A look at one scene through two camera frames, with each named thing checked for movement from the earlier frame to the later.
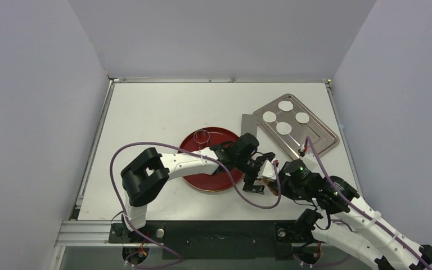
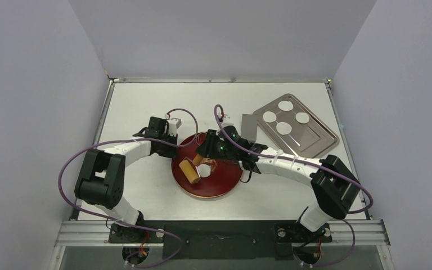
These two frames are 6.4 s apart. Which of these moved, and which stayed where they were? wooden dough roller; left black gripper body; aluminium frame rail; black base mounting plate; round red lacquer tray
Moved: wooden dough roller; round red lacquer tray; left black gripper body
Stayed: black base mounting plate; aluminium frame rail
